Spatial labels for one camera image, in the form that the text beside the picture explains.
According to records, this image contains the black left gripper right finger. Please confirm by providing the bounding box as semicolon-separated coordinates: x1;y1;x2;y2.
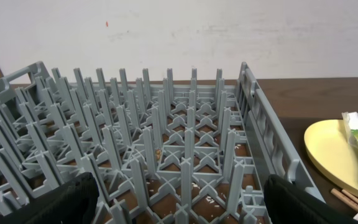
264;174;358;224

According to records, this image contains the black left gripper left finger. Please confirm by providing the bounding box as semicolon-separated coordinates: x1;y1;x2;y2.
0;172;99;224

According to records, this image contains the yellow plastic plate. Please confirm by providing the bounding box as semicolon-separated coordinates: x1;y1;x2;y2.
304;119;358;197

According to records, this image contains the grey plastic dishwasher rack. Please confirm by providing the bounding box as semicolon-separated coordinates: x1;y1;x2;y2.
0;62;323;223

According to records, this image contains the upper wooden chopstick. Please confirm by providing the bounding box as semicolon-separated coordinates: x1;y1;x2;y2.
341;189;358;204

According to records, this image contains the brown plastic serving tray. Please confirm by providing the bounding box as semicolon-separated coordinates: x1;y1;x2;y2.
279;118;356;217

